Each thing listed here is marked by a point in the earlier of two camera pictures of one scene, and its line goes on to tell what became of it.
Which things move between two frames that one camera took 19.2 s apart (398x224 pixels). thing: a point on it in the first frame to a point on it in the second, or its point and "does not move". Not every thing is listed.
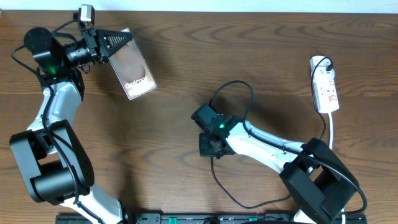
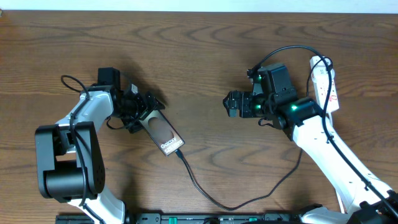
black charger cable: [329, 68] to [250, 203]
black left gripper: [99, 40] to [131, 124]
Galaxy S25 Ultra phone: [132, 70] to [162, 132]
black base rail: [203, 218] does not move
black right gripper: [203, 148] to [245, 97]
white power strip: [323, 73] does not move
